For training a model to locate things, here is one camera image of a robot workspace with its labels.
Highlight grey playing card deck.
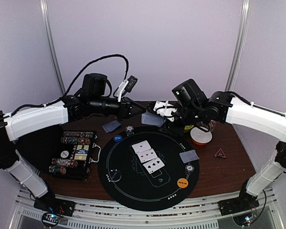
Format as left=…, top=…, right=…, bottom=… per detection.
left=141, top=112, right=165, bottom=126

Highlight poker chip stack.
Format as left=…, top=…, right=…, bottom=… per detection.
left=125, top=125, right=134, bottom=135
left=185, top=165, right=195, bottom=176

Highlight single grey card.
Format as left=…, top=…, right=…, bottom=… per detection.
left=102, top=120, right=121, bottom=133

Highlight face-up red card top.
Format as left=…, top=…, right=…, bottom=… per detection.
left=131, top=140, right=151, bottom=154

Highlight face-up red card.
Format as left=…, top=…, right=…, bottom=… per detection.
left=137, top=149, right=158, bottom=163
left=131, top=140, right=151, bottom=154

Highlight blue small blind button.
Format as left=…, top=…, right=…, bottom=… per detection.
left=113, top=135, right=123, bottom=142

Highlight face-up spades card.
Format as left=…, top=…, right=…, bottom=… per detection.
left=143, top=157, right=165, bottom=174

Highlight red black triangle button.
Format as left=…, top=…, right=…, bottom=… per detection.
left=214, top=148, right=227, bottom=159

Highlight orange big blind button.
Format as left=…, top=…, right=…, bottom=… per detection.
left=177, top=178, right=189, bottom=188

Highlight clear acrylic dealer puck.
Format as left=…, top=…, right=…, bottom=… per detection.
left=108, top=169, right=122, bottom=183

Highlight poker chip row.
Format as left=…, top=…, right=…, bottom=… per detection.
left=61, top=137, right=94, bottom=145
left=52, top=158, right=78, bottom=168
left=49, top=165, right=66, bottom=175
left=63, top=131, right=95, bottom=138

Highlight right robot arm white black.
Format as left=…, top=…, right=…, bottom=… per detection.
left=152, top=79, right=286, bottom=211

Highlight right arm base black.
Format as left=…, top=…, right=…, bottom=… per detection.
left=218, top=186, right=259, bottom=216

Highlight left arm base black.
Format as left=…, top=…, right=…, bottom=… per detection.
left=33, top=189, right=75, bottom=217

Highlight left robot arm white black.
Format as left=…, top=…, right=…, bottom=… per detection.
left=0, top=73, right=138, bottom=212

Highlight green bowl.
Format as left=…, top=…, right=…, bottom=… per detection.
left=183, top=125, right=193, bottom=133

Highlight white orange bowl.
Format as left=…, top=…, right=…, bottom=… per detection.
left=190, top=127, right=212, bottom=146

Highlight white decorated mug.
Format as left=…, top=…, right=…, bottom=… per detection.
left=209, top=120, right=218, bottom=132

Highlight black round poker mat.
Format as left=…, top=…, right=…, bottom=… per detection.
left=98, top=126, right=200, bottom=211

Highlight boxed playing card deck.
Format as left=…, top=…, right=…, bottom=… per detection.
left=70, top=145, right=89, bottom=161

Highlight black poker chip case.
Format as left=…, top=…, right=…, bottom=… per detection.
left=15, top=125, right=97, bottom=180

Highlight white dealer button in case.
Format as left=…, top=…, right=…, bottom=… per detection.
left=60, top=150, right=69, bottom=158

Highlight right circuit board with LEDs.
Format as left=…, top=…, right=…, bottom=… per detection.
left=233, top=213, right=257, bottom=228

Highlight circuit board with leds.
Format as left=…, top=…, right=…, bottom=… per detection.
left=233, top=213, right=257, bottom=228
left=41, top=212, right=62, bottom=227

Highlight left circuit board with LEDs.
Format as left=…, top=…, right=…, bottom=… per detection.
left=41, top=212, right=62, bottom=227

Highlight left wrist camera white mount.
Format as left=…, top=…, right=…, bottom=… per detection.
left=113, top=75, right=138, bottom=102

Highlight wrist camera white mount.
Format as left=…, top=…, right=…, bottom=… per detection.
left=147, top=101, right=178, bottom=122
left=113, top=75, right=138, bottom=102

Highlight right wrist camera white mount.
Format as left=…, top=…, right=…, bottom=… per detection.
left=147, top=101, right=178, bottom=122

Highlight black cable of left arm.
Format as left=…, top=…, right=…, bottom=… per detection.
left=0, top=54, right=129, bottom=167

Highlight right aluminium frame post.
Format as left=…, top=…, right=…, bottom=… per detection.
left=225, top=0, right=251, bottom=91

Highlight front aluminium rail frame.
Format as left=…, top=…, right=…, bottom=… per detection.
left=8, top=188, right=286, bottom=229

